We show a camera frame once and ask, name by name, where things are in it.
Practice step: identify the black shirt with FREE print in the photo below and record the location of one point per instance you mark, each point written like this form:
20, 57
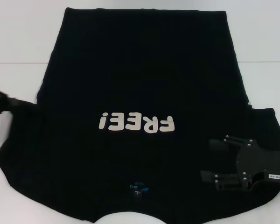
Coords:
140, 70

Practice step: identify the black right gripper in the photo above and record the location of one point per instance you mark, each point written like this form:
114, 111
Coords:
252, 163

